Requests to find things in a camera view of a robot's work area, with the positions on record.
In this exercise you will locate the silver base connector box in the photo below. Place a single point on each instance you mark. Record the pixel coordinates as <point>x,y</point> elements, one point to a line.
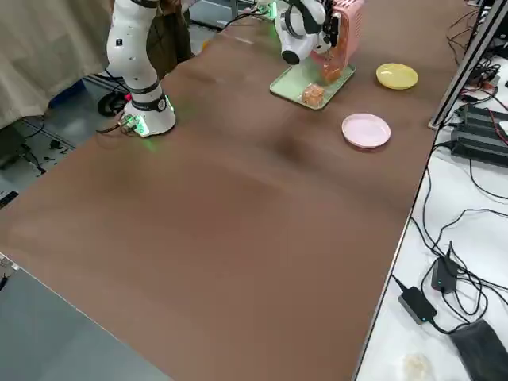
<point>127,125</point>

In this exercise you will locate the grey power adapter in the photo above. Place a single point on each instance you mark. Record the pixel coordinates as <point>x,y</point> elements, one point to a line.
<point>416,305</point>

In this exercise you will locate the orange bread pack clear wrapper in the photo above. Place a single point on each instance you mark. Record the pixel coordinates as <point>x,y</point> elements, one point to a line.
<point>340,43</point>
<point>313,95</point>
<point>331,73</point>

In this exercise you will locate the white side table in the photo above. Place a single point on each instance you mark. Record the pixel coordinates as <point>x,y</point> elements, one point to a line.
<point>496,238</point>

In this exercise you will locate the dark grey pouch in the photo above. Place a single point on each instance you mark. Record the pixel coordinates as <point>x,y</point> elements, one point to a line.
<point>480,349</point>

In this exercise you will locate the aluminium frame post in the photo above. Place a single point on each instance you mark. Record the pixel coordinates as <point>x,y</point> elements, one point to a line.
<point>464,59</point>

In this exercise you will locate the small pink plastic basket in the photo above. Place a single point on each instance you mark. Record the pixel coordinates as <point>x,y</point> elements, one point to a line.
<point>353,28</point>

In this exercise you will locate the person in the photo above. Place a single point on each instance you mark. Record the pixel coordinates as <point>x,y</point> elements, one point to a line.
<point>176,43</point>

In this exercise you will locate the black power adapter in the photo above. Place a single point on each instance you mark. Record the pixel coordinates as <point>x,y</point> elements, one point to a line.
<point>442,275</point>

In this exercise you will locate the yellow round plate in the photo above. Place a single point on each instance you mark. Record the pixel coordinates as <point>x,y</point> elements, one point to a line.
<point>397,75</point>

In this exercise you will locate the green rectangular tray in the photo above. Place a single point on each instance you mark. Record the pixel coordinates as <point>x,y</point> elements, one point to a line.
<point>285,85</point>

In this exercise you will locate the blue crate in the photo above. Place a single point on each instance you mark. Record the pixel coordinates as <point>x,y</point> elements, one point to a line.
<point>67,93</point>

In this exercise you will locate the black power supply box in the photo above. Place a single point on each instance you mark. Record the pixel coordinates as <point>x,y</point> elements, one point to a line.
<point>476,145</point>
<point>484,117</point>

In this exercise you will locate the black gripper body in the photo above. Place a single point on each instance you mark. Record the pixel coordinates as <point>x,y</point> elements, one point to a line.
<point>328,8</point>

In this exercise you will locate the white crumpled plastic bag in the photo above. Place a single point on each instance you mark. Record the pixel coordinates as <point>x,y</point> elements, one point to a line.
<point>416,367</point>

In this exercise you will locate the white round plate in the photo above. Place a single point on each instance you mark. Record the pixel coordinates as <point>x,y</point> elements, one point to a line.
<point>366,131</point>

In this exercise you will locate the beige curtain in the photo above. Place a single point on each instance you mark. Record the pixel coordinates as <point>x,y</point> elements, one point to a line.
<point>39,59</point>

